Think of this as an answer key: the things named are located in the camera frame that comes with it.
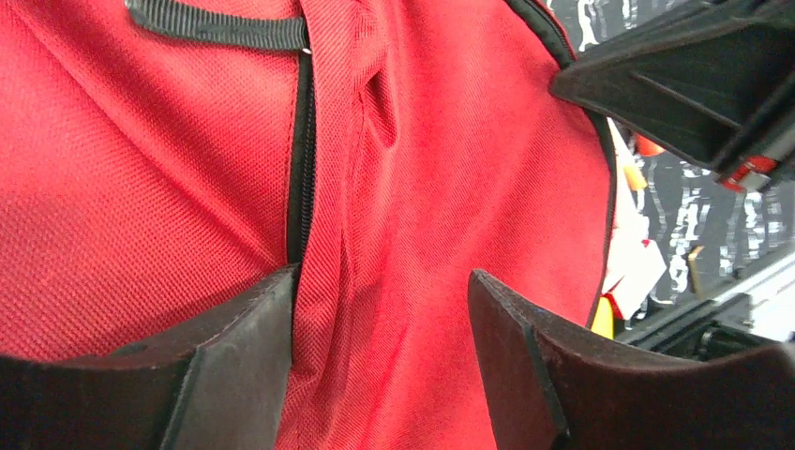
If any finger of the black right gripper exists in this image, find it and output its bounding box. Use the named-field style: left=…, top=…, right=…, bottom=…
left=551, top=1, right=794, bottom=172

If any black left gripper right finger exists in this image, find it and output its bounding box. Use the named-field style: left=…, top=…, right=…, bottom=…
left=468, top=270, right=794, bottom=449

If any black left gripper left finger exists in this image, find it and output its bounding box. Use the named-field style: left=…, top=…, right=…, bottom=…
left=1, top=265, right=300, bottom=449

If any thin orange tip pen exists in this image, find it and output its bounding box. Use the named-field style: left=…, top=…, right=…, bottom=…
left=620, top=155, right=648, bottom=192

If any red white eraser box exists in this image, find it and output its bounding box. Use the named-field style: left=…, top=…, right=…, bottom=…
left=602, top=237, right=667, bottom=320

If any red student backpack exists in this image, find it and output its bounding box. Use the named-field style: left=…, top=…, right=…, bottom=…
left=1, top=1, right=614, bottom=449

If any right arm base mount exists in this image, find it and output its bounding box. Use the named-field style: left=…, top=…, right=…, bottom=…
left=614, top=247, right=795, bottom=362

